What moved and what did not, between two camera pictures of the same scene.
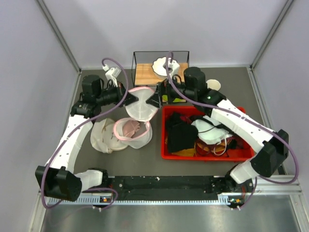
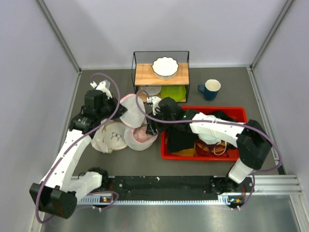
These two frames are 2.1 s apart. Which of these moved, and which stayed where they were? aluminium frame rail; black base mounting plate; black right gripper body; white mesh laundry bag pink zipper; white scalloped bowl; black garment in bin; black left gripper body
Moved: black right gripper body; white mesh laundry bag pink zipper; black left gripper body
Stayed: black garment in bin; white scalloped bowl; aluminium frame rail; black base mounting plate
